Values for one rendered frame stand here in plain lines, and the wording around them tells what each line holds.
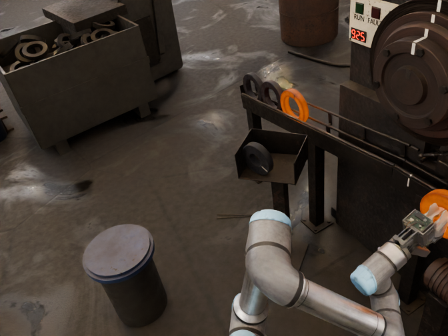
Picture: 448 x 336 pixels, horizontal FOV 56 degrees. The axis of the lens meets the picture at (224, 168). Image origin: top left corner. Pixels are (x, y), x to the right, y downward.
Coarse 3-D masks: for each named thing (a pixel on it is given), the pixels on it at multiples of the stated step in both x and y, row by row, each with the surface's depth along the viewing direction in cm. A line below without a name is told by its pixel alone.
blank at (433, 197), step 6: (432, 192) 125; (438, 192) 124; (444, 192) 123; (426, 198) 127; (432, 198) 125; (438, 198) 123; (444, 198) 122; (420, 204) 131; (426, 204) 128; (438, 204) 124; (444, 204) 122; (420, 210) 132; (426, 210) 130; (444, 234) 127
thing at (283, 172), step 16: (272, 144) 195; (288, 144) 192; (304, 144) 181; (240, 160) 187; (288, 160) 192; (304, 160) 186; (240, 176) 190; (256, 176) 188; (272, 176) 185; (288, 176) 183; (272, 192) 196; (288, 208) 205; (304, 256) 223
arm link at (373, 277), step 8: (376, 256) 118; (384, 256) 117; (368, 264) 117; (376, 264) 116; (384, 264) 116; (392, 264) 116; (360, 272) 117; (368, 272) 116; (376, 272) 115; (384, 272) 115; (392, 272) 116; (352, 280) 119; (360, 280) 115; (368, 280) 115; (376, 280) 115; (384, 280) 116; (360, 288) 117; (368, 288) 115; (376, 288) 115; (384, 288) 117
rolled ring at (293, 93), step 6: (288, 90) 207; (294, 90) 206; (282, 96) 213; (288, 96) 209; (294, 96) 204; (300, 96) 203; (282, 102) 216; (288, 102) 216; (300, 102) 202; (306, 102) 203; (282, 108) 218; (288, 108) 217; (300, 108) 204; (306, 108) 204; (294, 114) 216; (300, 114) 206; (306, 114) 205; (306, 120) 209
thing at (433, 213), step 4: (432, 204) 122; (436, 204) 122; (432, 208) 122; (436, 208) 123; (440, 208) 125; (428, 212) 123; (432, 212) 124; (436, 212) 124; (440, 212) 124; (428, 216) 124; (432, 216) 124; (436, 216) 124
